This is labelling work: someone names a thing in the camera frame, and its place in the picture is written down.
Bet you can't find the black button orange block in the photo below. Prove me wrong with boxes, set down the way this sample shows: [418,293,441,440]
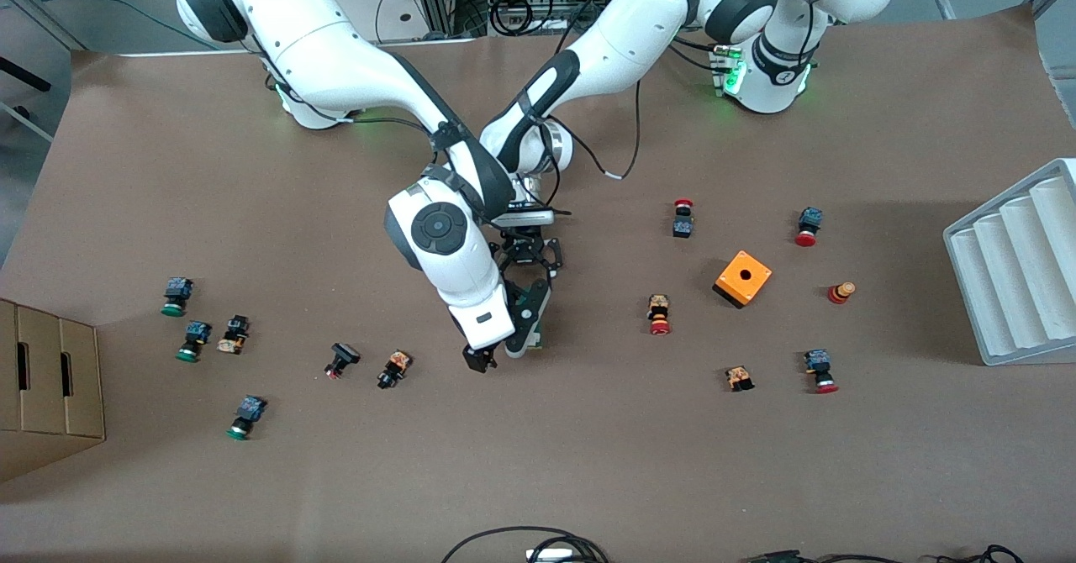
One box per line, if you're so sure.
[377,350,414,391]

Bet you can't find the black square pushbutton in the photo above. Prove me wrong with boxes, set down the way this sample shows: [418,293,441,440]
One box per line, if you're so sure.
[324,342,361,380]

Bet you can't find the green pushbutton blue block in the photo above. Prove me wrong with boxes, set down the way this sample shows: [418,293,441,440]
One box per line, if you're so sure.
[161,277,194,318]
[225,395,268,441]
[176,320,213,363]

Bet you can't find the white panel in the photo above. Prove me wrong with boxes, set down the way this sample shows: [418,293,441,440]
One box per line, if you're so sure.
[336,0,480,45]

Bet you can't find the brown cardboard box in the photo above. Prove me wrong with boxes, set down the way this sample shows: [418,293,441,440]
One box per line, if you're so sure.
[0,298,106,484]

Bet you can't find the white ribbed tray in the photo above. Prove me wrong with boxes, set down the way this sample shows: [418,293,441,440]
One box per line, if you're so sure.
[942,158,1076,367]

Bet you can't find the black metal bar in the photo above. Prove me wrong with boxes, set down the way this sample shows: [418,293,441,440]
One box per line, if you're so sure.
[0,55,51,93]

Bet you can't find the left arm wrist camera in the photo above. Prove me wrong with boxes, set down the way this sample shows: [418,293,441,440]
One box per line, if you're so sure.
[492,208,556,229]

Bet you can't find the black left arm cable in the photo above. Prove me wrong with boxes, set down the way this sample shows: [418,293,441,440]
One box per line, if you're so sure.
[551,76,644,182]

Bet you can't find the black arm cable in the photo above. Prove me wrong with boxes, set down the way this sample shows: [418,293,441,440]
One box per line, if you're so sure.
[551,76,644,182]
[277,84,440,139]

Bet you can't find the black looped cable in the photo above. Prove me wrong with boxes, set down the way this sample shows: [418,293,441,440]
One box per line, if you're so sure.
[441,527,610,563]

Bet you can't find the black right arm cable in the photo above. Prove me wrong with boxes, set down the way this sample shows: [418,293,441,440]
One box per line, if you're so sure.
[277,84,440,139]

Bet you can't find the orange button enclosure box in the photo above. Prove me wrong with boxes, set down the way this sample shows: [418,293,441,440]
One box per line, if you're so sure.
[713,250,773,310]

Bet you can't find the green cable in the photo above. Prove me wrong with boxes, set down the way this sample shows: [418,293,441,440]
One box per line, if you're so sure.
[40,0,184,43]

